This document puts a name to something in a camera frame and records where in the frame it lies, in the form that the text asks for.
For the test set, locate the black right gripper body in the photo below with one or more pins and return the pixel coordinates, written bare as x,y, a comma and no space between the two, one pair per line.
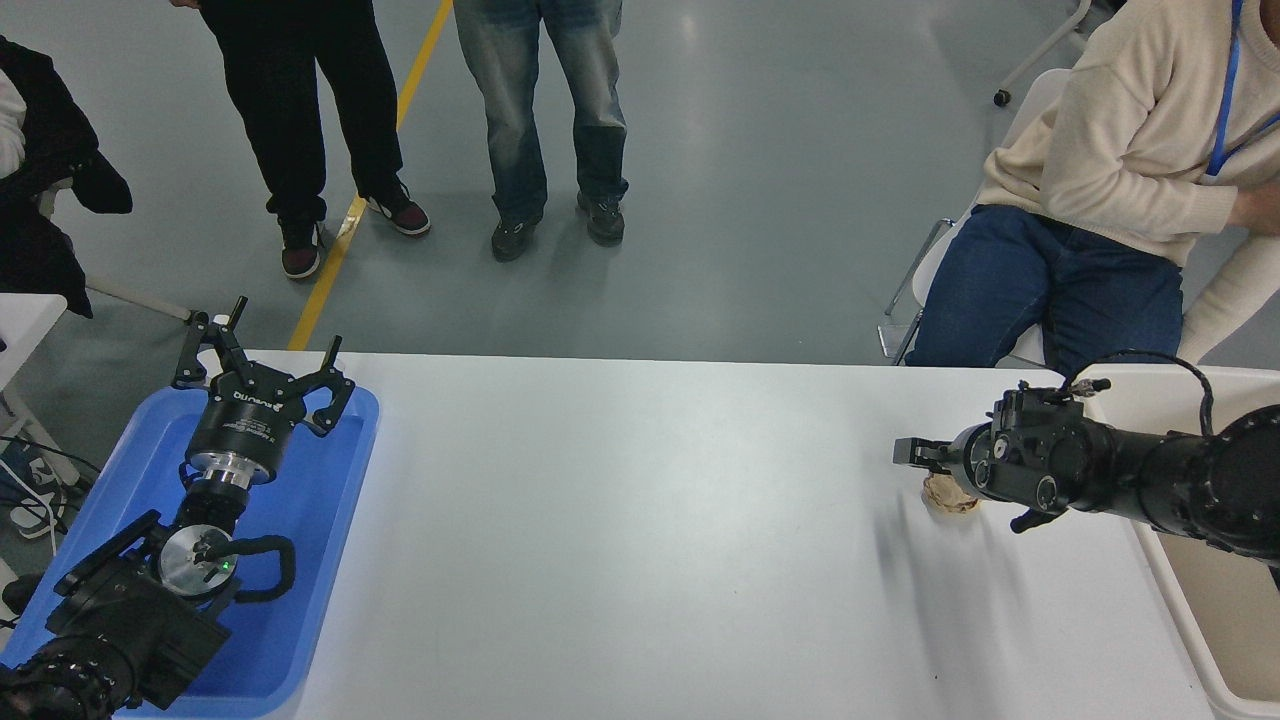
968,460

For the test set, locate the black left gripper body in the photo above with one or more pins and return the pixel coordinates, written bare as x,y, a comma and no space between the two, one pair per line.
245,420

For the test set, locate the tan paper ball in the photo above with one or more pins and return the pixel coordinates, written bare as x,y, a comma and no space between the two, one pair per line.
942,495

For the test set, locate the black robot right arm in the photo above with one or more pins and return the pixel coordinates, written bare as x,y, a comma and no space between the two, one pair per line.
1180,480

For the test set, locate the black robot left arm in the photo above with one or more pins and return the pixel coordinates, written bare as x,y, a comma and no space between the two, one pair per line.
130,620

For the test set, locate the seated person's right hand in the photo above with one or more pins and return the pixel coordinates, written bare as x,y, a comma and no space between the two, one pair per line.
1258,210

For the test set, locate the grey metal bar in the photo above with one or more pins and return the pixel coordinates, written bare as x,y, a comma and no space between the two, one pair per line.
140,300

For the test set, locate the blue plastic tray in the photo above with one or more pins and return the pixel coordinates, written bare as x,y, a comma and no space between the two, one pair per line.
300,520

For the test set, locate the white metal-framed chair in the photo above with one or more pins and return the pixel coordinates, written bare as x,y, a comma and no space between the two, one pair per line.
935,260

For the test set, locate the standing person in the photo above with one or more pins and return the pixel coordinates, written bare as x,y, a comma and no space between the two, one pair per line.
300,100
515,110

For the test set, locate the person at edge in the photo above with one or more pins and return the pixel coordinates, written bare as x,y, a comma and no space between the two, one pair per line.
40,160

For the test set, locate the large pale bin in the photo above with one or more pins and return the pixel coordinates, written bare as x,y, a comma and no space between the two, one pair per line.
1230,620

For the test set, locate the seated person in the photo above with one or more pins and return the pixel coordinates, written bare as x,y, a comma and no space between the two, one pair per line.
1120,150

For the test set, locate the wheeled white chair leg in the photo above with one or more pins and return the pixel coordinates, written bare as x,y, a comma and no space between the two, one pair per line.
1045,45

